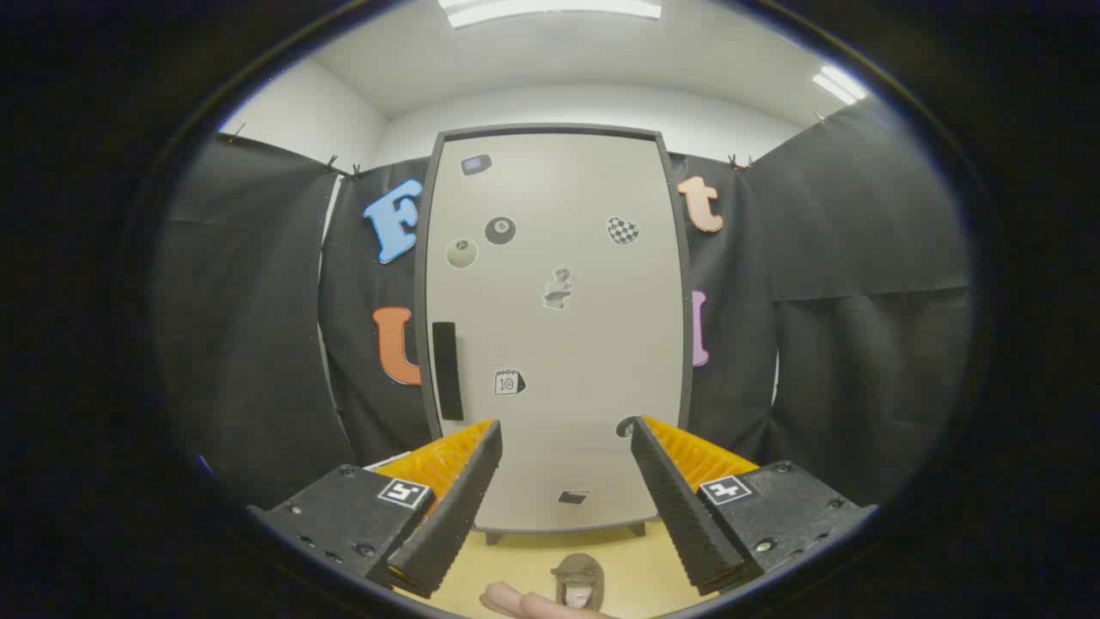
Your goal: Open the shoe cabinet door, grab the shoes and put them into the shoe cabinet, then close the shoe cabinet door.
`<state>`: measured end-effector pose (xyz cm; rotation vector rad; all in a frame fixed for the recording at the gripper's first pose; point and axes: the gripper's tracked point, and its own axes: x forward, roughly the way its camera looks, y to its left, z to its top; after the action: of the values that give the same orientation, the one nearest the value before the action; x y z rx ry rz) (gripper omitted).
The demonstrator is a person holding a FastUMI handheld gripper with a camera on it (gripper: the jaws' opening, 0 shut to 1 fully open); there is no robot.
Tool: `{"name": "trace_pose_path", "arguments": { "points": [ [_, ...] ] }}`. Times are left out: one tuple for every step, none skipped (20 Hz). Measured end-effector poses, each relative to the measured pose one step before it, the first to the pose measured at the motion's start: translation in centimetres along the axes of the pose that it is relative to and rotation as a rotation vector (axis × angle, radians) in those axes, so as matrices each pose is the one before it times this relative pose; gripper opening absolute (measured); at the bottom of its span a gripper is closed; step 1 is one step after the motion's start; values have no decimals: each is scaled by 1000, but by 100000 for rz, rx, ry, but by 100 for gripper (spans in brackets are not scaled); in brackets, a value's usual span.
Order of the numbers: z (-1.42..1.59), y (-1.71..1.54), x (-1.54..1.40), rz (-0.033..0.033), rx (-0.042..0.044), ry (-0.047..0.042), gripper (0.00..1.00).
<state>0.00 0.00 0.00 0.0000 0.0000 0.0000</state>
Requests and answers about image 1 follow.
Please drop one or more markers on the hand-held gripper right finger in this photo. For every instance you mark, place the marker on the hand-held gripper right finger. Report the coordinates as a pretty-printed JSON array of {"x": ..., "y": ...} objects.
[{"x": 679, "y": 507}]

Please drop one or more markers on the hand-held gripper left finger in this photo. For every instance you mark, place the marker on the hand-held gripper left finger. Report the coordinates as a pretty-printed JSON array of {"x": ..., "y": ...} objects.
[{"x": 455, "y": 516}]

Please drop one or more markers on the brown fuzzy shoe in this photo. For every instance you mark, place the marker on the brown fuzzy shoe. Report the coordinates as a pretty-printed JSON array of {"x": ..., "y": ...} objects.
[{"x": 577, "y": 572}]

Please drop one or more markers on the white shoe cabinet door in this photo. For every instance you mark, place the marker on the white shoe cabinet door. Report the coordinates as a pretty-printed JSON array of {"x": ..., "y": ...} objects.
[{"x": 584, "y": 344}]

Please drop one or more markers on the grey shoe cabinet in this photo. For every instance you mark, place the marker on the grey shoe cabinet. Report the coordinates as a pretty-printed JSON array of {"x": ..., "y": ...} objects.
[{"x": 550, "y": 129}]

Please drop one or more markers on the black backdrop cloth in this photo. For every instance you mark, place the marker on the black backdrop cloth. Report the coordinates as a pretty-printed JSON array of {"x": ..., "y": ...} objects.
[{"x": 258, "y": 301}]

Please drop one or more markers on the small ceiling light panel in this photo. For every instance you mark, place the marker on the small ceiling light panel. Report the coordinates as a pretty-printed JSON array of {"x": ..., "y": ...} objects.
[{"x": 840, "y": 84}]

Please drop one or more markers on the long ceiling light panel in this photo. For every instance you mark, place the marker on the long ceiling light panel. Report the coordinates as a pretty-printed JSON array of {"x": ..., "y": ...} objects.
[{"x": 550, "y": 9}]

